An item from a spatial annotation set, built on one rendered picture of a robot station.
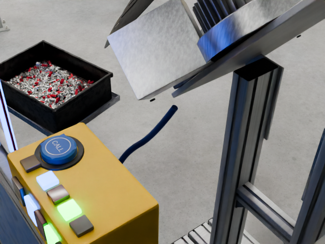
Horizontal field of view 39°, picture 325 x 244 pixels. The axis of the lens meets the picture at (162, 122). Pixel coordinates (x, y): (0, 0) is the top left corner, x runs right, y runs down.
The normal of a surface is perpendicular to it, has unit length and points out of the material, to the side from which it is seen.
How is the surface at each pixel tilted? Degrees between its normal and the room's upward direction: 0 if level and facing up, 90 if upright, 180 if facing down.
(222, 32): 81
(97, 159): 0
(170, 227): 0
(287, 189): 0
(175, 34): 55
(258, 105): 90
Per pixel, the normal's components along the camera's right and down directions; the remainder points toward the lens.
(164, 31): -0.24, 0.07
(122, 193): 0.02, -0.76
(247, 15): -0.46, 0.19
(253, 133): 0.60, 0.53
